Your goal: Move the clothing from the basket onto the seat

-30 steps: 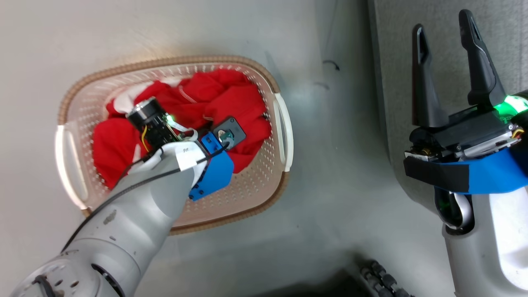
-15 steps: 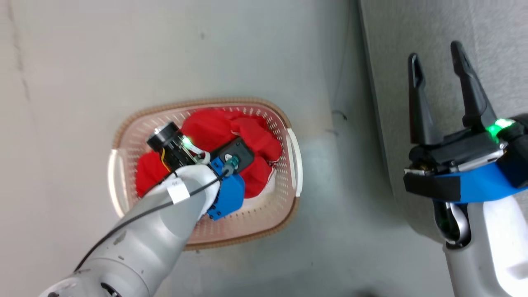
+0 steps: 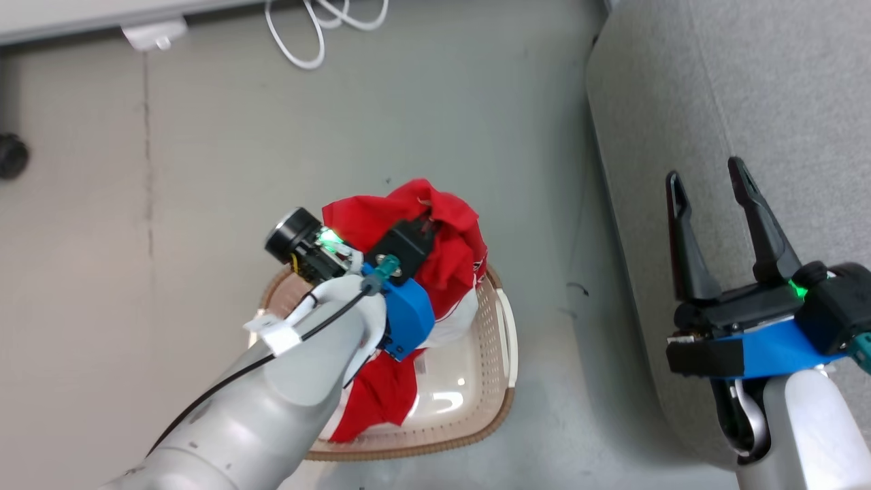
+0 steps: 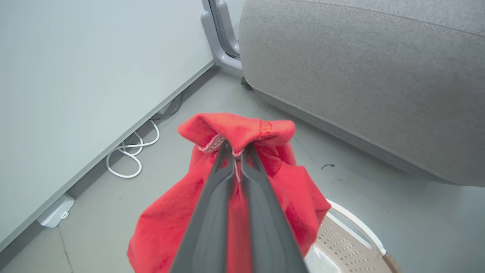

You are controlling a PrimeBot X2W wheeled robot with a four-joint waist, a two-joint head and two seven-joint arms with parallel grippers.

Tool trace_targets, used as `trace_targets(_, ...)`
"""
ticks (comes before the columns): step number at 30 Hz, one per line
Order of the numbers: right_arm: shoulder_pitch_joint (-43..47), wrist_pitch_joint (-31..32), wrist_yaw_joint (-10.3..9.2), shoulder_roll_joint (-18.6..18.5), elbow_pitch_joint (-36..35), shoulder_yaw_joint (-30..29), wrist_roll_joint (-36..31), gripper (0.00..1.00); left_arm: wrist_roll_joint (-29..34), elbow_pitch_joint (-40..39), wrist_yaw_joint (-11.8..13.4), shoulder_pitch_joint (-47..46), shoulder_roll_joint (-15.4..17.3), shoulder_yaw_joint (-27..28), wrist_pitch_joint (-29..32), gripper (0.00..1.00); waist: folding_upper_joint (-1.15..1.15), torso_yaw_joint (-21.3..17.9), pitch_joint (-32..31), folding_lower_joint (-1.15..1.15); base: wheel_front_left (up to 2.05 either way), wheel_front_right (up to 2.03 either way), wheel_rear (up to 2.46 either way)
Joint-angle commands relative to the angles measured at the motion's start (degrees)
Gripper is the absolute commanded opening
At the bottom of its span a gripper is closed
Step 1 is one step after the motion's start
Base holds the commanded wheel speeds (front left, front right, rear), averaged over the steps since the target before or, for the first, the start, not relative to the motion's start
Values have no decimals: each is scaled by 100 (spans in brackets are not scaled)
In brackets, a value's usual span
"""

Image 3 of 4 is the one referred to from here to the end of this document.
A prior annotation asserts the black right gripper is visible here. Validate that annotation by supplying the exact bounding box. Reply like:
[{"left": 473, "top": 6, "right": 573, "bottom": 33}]
[{"left": 665, "top": 157, "right": 871, "bottom": 356}]

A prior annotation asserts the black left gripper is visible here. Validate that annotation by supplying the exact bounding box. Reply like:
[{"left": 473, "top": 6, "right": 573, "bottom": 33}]
[{"left": 264, "top": 207, "right": 438, "bottom": 285}]

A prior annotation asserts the red and white garment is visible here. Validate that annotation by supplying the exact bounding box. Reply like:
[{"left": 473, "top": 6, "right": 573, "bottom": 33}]
[{"left": 320, "top": 178, "right": 489, "bottom": 443}]

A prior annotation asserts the beige perforated laundry basket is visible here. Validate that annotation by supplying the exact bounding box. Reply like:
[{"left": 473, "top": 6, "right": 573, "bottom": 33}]
[{"left": 259, "top": 262, "right": 519, "bottom": 462}]

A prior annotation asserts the grey fabric sofa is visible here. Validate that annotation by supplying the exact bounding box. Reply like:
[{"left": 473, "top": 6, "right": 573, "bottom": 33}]
[{"left": 585, "top": 0, "right": 871, "bottom": 470}]

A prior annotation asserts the white power adapter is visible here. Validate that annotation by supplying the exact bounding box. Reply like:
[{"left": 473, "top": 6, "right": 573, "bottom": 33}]
[{"left": 121, "top": 18, "right": 188, "bottom": 52}]

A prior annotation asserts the white cabinet panel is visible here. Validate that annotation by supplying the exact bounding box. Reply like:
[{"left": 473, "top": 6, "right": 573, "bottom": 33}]
[{"left": 0, "top": 0, "right": 267, "bottom": 46}]

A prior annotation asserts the black caster wheel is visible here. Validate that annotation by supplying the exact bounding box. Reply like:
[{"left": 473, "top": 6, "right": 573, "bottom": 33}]
[{"left": 0, "top": 133, "right": 30, "bottom": 181}]

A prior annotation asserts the white cable strap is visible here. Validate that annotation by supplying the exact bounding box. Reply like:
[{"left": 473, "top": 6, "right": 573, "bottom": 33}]
[{"left": 244, "top": 316, "right": 301, "bottom": 356}]

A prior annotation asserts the teal right arm cable connector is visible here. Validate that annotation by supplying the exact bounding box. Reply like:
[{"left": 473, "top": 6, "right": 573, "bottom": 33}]
[{"left": 848, "top": 332, "right": 871, "bottom": 375}]

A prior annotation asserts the white looped floor cable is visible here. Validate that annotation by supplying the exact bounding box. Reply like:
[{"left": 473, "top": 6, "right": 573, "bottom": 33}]
[{"left": 264, "top": 0, "right": 390, "bottom": 70}]

